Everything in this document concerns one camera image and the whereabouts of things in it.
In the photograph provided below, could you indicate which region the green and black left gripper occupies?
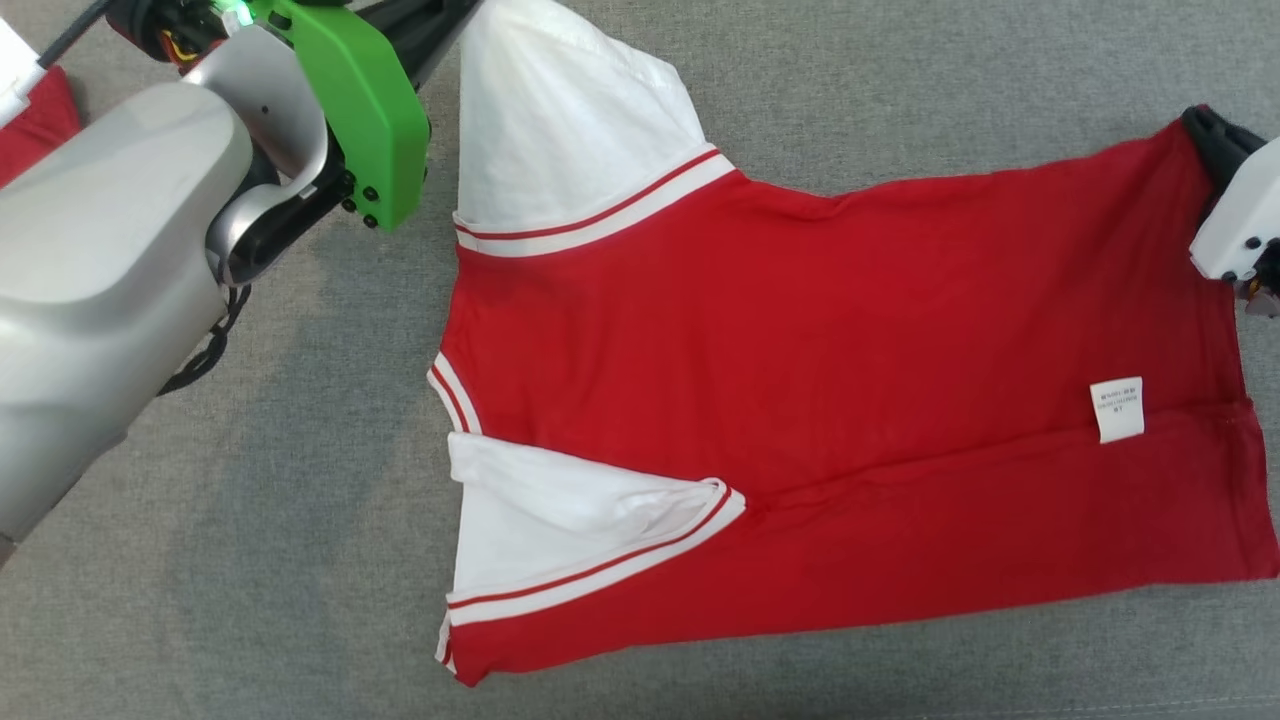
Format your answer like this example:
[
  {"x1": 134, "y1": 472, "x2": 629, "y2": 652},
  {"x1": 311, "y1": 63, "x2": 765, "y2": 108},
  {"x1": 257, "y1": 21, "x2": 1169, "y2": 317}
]
[{"x1": 248, "y1": 0, "x2": 483, "y2": 233}]

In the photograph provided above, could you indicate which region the red and white t-shirt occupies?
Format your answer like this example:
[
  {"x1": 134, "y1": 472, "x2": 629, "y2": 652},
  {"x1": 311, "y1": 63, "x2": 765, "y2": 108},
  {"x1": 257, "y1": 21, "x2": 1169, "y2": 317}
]
[{"x1": 427, "y1": 0, "x2": 1280, "y2": 689}]

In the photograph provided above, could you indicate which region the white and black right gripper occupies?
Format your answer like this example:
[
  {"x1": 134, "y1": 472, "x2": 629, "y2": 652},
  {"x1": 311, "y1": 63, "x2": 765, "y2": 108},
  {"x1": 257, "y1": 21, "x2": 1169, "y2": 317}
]
[{"x1": 1182, "y1": 104, "x2": 1280, "y2": 285}]

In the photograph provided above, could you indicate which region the left teal plug camera cable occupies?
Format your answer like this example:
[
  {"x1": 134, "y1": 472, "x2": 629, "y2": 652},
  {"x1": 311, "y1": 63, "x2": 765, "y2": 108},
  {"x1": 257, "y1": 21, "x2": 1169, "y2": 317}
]
[{"x1": 36, "y1": 0, "x2": 113, "y2": 69}]

